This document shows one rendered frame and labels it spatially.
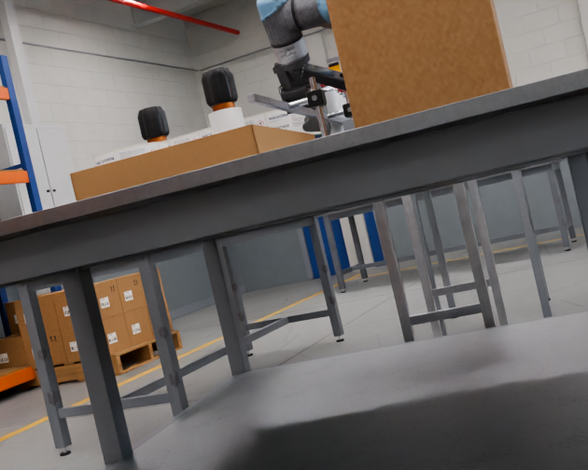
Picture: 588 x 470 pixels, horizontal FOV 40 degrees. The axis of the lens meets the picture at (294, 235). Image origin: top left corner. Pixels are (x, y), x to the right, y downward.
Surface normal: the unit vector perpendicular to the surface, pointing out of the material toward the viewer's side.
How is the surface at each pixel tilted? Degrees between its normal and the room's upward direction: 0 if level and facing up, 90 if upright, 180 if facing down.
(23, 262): 90
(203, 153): 90
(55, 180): 90
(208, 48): 90
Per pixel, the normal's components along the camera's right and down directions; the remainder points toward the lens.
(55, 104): 0.89, -0.20
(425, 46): -0.29, 0.08
